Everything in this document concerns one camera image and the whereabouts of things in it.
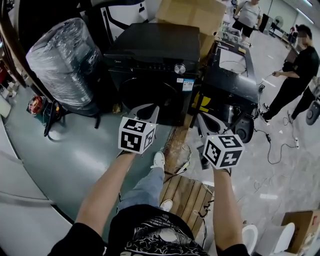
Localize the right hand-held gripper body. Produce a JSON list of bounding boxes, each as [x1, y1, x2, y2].
[[196, 134, 246, 171]]

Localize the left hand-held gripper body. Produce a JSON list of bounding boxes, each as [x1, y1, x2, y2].
[[117, 115, 157, 155]]

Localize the person's right forearm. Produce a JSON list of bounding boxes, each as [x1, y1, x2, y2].
[[212, 167, 245, 252]]

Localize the person's left forearm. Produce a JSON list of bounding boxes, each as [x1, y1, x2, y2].
[[75, 151, 137, 238]]

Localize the dark grey washing machine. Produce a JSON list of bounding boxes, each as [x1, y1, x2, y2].
[[103, 22, 201, 127]]

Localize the yellow and black object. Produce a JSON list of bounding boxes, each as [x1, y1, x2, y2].
[[191, 92, 212, 114]]

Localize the round black device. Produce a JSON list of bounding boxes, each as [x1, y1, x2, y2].
[[234, 117, 256, 144]]

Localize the white sneaker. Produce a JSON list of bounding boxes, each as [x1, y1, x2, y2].
[[159, 199, 174, 213], [150, 151, 166, 170]]

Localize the blue jeans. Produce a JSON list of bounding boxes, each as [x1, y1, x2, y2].
[[116, 166, 166, 214]]

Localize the wooden slatted board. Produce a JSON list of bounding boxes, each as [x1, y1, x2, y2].
[[158, 174, 216, 239]]

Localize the plastic-wrapped appliance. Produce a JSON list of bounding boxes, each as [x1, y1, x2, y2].
[[25, 17, 104, 117]]

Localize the black printed t-shirt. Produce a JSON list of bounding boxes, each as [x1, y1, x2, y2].
[[48, 203, 251, 256]]

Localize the red and green bucket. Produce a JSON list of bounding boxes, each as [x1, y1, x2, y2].
[[26, 94, 45, 117]]

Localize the white toilet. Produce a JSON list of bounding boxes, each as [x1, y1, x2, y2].
[[241, 222, 296, 256]]

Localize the flattened cardboard box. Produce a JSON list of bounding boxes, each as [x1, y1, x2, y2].
[[154, 0, 227, 60]]

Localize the open cardboard box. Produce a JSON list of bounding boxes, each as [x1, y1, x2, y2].
[[281, 209, 320, 254]]

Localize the standing fan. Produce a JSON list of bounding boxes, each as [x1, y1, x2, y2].
[[271, 15, 285, 39]]

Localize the black cable with power strip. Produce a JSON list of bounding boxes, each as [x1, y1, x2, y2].
[[257, 109, 301, 165]]

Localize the black vacuum hose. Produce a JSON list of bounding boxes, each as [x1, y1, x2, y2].
[[43, 99, 66, 138]]

